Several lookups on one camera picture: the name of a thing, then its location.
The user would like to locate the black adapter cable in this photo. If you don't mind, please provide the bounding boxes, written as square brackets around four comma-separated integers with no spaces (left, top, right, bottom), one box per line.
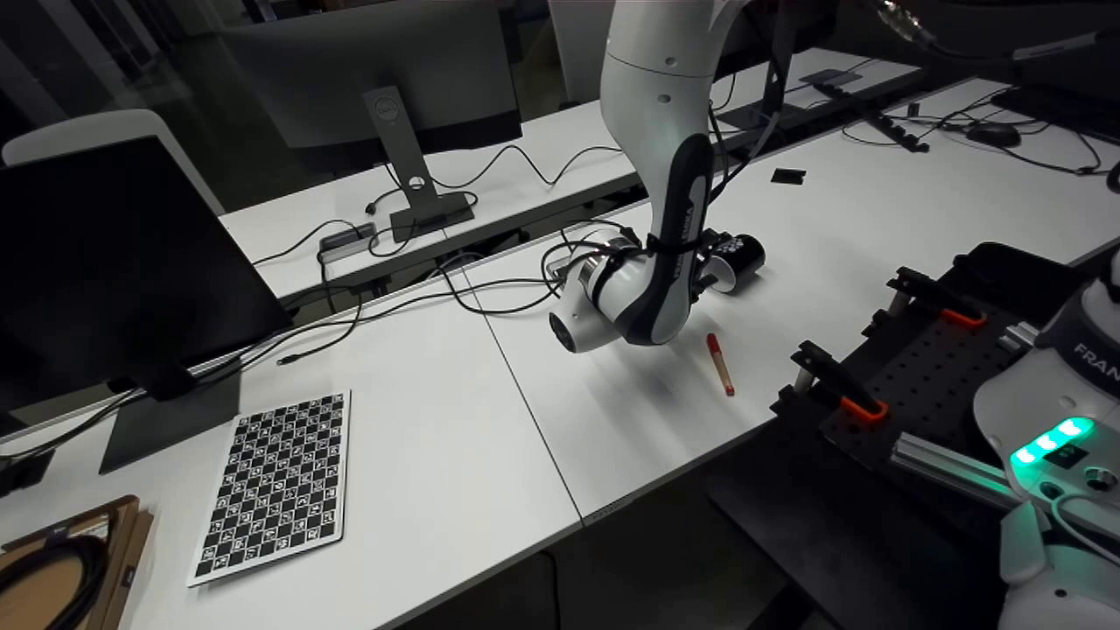
[1012,117,1108,181]

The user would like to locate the black looped cable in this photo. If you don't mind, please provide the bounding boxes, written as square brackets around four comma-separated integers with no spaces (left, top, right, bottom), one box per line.
[432,249,558,322]

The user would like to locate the black coiled cable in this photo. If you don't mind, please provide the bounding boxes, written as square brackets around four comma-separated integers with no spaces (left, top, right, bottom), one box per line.
[0,529,115,630]

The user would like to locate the dark flat pad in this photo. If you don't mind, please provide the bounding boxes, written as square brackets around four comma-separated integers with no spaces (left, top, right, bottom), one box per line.
[800,67,864,98]

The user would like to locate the monitor on silver stand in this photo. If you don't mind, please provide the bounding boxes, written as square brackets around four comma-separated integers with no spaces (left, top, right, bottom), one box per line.
[219,0,523,246]

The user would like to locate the black cable with plug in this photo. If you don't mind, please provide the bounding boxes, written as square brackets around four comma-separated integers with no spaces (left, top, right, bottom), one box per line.
[108,284,492,397]

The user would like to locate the black clamp with orange handle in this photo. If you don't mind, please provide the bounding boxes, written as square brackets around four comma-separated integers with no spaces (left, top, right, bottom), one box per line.
[768,340,895,431]
[880,263,989,340]

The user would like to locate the grey monitor back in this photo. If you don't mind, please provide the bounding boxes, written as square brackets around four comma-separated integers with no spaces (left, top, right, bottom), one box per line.
[542,0,613,107]

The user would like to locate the black and white calibration board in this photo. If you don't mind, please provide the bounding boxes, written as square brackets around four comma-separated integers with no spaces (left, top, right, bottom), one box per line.
[184,390,354,587]

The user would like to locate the aluminium profile rail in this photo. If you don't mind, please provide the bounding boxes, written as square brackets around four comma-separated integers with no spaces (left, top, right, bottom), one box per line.
[884,431,1027,512]

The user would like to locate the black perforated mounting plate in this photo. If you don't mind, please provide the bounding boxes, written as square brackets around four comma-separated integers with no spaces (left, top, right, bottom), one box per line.
[773,238,1094,476]

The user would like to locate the dark docking box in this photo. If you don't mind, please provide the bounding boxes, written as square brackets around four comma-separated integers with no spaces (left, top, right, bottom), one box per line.
[314,224,380,263]

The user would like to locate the long black desk cable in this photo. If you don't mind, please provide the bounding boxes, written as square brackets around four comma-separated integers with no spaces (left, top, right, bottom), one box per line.
[432,137,639,196]

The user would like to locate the brown cardboard box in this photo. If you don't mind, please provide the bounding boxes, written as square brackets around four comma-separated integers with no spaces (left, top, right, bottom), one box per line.
[0,492,156,630]

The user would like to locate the black monitor with flat base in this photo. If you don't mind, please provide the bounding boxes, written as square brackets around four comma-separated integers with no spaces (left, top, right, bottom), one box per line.
[0,133,292,476]

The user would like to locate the black power adapter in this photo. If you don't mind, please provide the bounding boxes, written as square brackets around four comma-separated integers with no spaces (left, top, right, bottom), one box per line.
[962,118,1025,154]

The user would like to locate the brown marker with red cap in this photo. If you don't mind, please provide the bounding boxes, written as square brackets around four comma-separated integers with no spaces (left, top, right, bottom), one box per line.
[699,328,743,398]

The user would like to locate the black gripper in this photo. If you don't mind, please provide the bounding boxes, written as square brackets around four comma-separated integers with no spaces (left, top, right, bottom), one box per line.
[691,238,733,294]

